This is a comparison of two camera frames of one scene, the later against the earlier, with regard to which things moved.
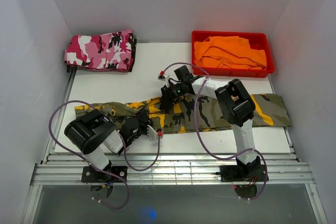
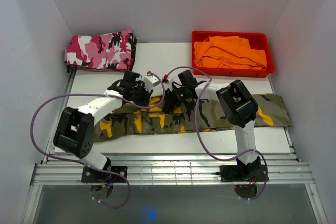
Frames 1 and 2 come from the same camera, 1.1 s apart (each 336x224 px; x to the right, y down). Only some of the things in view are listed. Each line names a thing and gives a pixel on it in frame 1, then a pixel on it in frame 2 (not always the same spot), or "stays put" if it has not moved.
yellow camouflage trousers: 201,114 stays put
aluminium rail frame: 54,168 stays put
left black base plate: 89,174 stays put
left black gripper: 142,117 → 145,102
